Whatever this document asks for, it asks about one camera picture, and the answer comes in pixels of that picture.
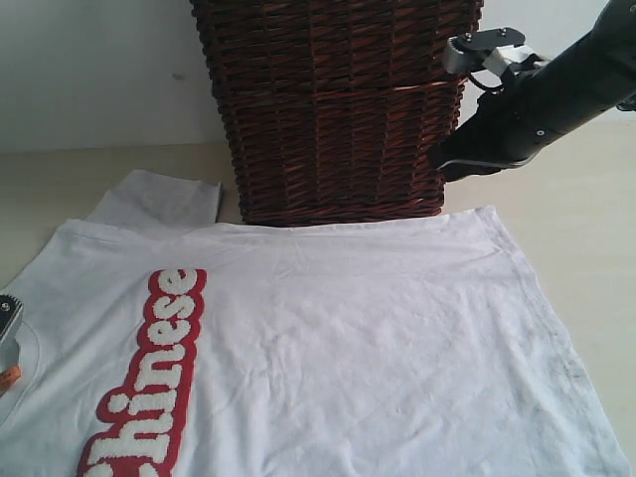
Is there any white t-shirt with red lettering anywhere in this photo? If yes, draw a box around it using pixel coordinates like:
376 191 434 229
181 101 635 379
1 171 631 476

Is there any dark brown wicker basket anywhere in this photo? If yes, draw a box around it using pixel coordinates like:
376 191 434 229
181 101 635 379
192 0 482 227

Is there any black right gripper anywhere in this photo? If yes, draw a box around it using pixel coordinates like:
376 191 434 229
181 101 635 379
429 74 557 182

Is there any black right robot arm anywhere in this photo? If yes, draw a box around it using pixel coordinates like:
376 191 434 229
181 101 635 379
427 1 635 182

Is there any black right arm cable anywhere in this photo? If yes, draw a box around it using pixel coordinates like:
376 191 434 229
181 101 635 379
466 72 508 95

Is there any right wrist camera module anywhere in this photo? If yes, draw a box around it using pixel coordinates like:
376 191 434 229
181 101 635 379
442 27 550 80

